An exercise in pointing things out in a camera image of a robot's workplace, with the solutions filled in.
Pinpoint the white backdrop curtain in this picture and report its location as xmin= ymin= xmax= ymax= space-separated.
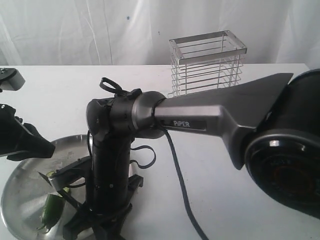
xmin=0 ymin=0 xmax=320 ymax=69

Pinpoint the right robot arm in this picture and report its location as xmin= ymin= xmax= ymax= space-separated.
xmin=62 ymin=69 xmax=320 ymax=240

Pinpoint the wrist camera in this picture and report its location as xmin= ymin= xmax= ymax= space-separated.
xmin=49 ymin=156 xmax=92 ymax=188
xmin=0 ymin=67 xmax=26 ymax=93

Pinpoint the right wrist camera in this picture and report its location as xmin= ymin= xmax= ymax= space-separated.
xmin=49 ymin=156 xmax=92 ymax=188

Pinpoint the green cucumber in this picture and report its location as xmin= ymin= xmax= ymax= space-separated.
xmin=37 ymin=193 xmax=66 ymax=232

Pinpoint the wire cutlery holder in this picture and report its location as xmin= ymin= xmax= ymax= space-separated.
xmin=168 ymin=30 xmax=248 ymax=97

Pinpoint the black handled knife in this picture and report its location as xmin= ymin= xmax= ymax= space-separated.
xmin=37 ymin=172 xmax=82 ymax=210

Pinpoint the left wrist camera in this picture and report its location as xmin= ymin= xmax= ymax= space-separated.
xmin=0 ymin=67 xmax=26 ymax=93

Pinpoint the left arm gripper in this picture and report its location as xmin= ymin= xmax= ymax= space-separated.
xmin=0 ymin=103 xmax=55 ymax=161

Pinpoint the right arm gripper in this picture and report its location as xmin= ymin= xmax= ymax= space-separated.
xmin=62 ymin=132 xmax=144 ymax=240

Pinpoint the round steel plate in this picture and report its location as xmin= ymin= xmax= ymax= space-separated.
xmin=0 ymin=134 xmax=138 ymax=240

